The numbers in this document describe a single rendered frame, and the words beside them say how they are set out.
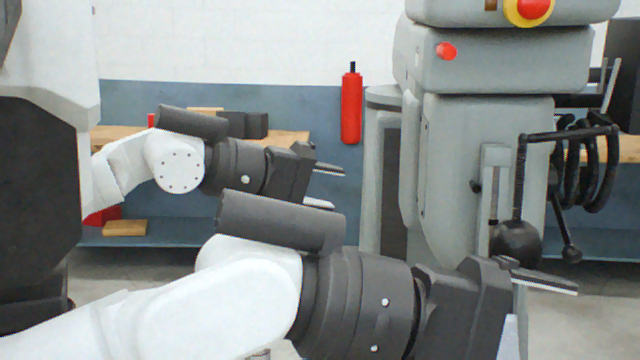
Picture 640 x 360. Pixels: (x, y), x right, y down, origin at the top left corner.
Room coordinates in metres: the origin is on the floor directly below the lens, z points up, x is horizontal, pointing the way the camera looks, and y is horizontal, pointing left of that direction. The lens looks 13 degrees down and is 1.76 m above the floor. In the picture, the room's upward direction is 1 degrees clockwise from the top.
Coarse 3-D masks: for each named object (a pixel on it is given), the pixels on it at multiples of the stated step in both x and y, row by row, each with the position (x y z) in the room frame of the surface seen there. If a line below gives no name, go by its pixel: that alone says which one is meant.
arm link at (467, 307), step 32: (384, 256) 0.57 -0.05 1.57; (480, 256) 0.60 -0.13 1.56; (384, 288) 0.53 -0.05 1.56; (416, 288) 0.56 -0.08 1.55; (448, 288) 0.55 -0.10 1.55; (480, 288) 0.56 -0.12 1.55; (512, 288) 0.56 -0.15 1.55; (384, 320) 0.52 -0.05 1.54; (416, 320) 0.55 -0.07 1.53; (448, 320) 0.55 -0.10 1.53; (480, 320) 0.55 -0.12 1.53; (352, 352) 0.52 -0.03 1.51; (384, 352) 0.52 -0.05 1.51; (416, 352) 0.54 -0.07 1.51; (448, 352) 0.55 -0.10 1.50; (480, 352) 0.55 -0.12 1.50
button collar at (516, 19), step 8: (504, 0) 1.07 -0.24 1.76; (512, 0) 1.06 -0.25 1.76; (552, 0) 1.06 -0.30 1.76; (504, 8) 1.07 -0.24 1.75; (512, 8) 1.06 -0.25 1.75; (552, 8) 1.06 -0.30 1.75; (512, 16) 1.06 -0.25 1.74; (520, 16) 1.06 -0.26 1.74; (544, 16) 1.06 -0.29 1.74; (520, 24) 1.06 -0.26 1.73; (528, 24) 1.06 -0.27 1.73; (536, 24) 1.06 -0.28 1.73
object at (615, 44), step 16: (608, 32) 1.67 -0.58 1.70; (624, 32) 1.58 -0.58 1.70; (608, 48) 1.65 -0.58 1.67; (624, 48) 1.57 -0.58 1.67; (608, 64) 1.64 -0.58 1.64; (624, 64) 1.55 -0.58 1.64; (624, 80) 1.54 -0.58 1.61; (624, 96) 1.53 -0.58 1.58; (608, 112) 1.60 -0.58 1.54; (624, 112) 1.52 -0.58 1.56; (624, 128) 1.51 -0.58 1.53
